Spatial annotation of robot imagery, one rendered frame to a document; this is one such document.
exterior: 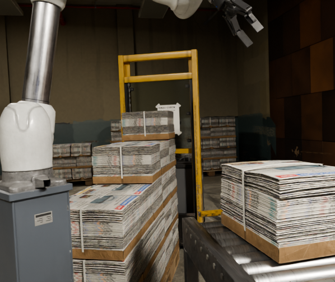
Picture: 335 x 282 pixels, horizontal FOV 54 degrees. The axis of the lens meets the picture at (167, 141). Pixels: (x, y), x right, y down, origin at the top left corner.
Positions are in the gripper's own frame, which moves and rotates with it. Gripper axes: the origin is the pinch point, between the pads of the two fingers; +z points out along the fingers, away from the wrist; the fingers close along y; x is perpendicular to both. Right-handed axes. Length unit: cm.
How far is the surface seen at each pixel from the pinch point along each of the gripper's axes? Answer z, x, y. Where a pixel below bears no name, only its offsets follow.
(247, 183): 39, 40, -16
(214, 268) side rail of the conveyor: 51, 64, -23
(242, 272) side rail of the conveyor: 53, 59, -33
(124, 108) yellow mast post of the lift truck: -52, 47, 189
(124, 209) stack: 22, 82, 26
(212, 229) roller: 47, 57, 2
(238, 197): 42, 44, -10
